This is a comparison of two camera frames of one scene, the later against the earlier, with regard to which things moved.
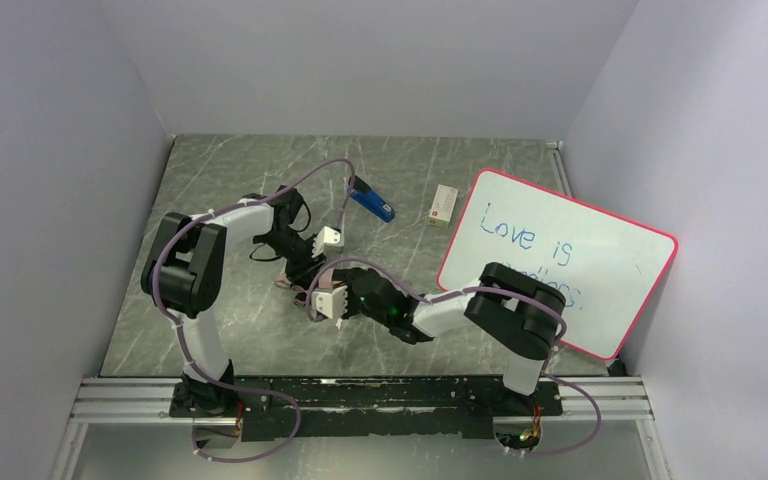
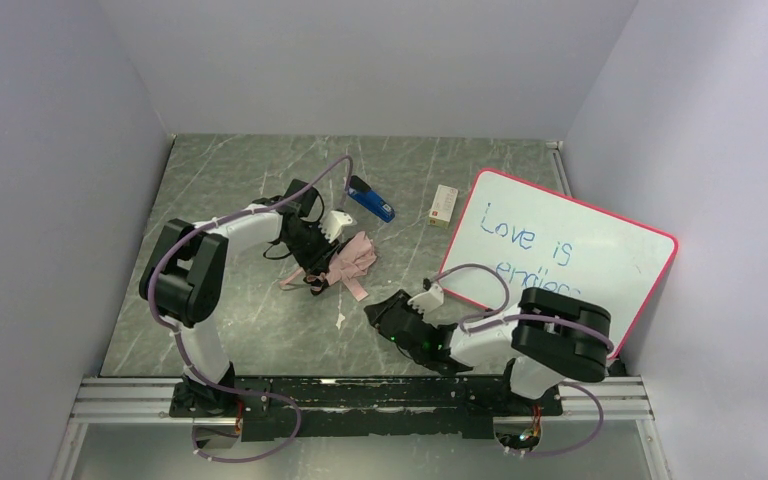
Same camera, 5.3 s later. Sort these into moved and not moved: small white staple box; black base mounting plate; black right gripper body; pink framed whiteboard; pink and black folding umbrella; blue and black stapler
Moved: pink and black folding umbrella; black right gripper body
Not moved: pink framed whiteboard; blue and black stapler; black base mounting plate; small white staple box
